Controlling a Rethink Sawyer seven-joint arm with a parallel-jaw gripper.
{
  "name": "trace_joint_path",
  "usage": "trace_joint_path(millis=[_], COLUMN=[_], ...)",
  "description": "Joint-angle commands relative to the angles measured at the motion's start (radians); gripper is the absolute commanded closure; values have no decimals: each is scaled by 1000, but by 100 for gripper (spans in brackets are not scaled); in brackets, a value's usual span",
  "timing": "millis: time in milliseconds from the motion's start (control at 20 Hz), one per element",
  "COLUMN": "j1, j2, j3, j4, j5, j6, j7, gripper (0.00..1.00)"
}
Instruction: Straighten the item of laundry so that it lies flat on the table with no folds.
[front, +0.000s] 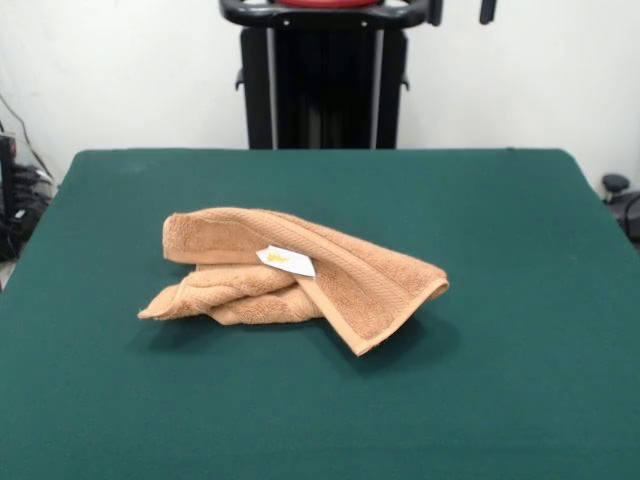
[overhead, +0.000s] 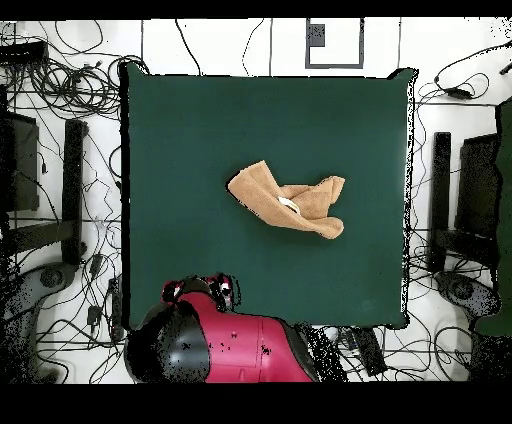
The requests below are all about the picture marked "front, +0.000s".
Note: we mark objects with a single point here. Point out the tan terry towel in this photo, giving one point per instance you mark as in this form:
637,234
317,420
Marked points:
360,280

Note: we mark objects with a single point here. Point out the dark green table cloth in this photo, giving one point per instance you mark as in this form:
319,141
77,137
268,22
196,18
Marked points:
150,400

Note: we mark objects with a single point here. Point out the office chair base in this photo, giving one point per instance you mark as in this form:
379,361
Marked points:
616,182

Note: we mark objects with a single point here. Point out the black upright device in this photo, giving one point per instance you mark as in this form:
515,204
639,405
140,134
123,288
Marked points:
7,175

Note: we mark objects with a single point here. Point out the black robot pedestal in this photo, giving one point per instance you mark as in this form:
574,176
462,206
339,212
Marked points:
325,100

